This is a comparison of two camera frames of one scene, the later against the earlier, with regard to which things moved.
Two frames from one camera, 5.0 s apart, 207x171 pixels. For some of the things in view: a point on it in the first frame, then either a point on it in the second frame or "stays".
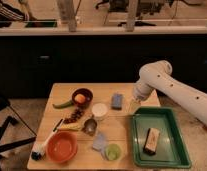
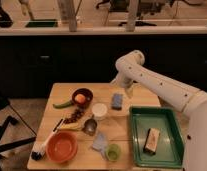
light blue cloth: [100, 144] stays
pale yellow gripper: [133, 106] to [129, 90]
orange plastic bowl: [61, 146] stays
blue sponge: [116, 102] stays
